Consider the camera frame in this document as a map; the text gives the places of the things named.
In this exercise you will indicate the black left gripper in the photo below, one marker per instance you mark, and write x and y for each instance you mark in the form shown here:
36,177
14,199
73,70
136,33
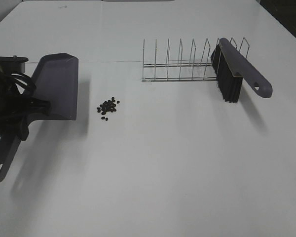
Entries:
16,90

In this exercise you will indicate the grey plastic dustpan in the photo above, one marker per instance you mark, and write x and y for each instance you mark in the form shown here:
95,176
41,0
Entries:
56,77

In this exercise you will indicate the pile of coffee beans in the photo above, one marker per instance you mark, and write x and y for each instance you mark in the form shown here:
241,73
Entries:
107,107

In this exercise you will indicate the grey hand brush black bristles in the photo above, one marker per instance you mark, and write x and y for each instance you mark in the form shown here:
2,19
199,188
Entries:
231,68

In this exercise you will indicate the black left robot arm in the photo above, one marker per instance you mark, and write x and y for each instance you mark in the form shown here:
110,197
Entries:
17,101

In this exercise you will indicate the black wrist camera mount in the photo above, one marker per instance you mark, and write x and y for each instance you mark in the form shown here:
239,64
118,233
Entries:
13,64

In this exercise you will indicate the metal wire dish rack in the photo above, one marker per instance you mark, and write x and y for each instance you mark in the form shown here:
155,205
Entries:
194,64

